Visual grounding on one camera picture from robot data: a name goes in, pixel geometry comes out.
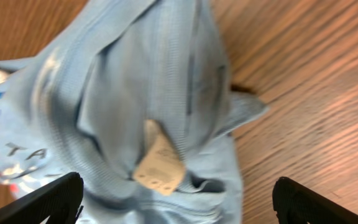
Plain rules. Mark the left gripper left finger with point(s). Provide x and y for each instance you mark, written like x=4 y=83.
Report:
x=57 y=202

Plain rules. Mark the light blue printed t-shirt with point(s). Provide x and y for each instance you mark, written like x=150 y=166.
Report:
x=136 y=97

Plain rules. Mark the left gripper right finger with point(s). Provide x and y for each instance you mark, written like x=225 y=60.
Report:
x=297 y=204

